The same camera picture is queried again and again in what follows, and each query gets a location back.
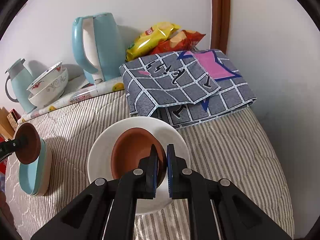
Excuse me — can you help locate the white bowl with red-blue print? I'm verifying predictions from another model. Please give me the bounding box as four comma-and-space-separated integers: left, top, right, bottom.
27, 61, 63, 95

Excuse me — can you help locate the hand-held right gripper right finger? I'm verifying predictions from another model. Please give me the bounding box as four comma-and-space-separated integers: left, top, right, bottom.
166, 144, 293, 240

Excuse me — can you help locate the light blue electric kettle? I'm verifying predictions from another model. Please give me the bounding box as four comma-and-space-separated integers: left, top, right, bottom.
72, 12, 126, 84

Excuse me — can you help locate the red chips bag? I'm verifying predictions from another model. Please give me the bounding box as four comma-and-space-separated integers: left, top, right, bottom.
149, 30, 206, 55

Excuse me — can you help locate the grey checked folded cloth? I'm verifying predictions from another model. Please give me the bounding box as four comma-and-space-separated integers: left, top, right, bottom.
119, 49, 258, 131

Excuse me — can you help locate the white bowl with grey scrollwork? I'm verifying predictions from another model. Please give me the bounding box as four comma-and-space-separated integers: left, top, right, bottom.
28, 68, 69, 108

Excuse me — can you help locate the small brown bowl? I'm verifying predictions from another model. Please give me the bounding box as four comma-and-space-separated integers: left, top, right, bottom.
15, 123, 42, 165
111, 127, 167, 188

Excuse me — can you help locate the rolled fruit-print table cover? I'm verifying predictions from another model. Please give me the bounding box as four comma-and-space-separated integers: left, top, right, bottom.
17, 78, 125, 124

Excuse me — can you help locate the brown wooden door frame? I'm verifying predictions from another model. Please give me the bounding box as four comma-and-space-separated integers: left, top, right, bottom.
209, 0, 231, 55

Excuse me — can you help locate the brown paper bag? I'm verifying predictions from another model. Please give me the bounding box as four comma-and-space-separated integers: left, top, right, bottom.
0, 106, 16, 140

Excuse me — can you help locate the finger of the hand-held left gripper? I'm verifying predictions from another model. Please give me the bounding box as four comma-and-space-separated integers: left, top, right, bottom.
0, 135, 28, 160

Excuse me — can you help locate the patterned brown box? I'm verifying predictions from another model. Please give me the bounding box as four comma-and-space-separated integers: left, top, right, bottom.
7, 108, 22, 131

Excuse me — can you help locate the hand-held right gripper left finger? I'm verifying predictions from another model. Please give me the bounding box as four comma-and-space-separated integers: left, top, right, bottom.
31, 144, 159, 240

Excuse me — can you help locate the teal thermos jug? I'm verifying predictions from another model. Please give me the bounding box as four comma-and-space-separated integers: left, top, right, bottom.
5, 58, 38, 114

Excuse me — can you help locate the striped quilted bed cover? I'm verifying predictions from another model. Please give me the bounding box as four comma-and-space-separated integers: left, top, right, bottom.
4, 87, 294, 240

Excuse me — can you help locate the plain white bowl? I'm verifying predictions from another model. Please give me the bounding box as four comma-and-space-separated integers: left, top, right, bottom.
87, 117, 192, 215

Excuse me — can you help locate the yellow chips bag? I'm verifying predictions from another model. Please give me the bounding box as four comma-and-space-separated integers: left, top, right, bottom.
125, 22, 181, 62

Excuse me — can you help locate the blue square plate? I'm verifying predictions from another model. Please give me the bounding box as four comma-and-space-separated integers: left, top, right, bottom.
19, 140, 46, 196

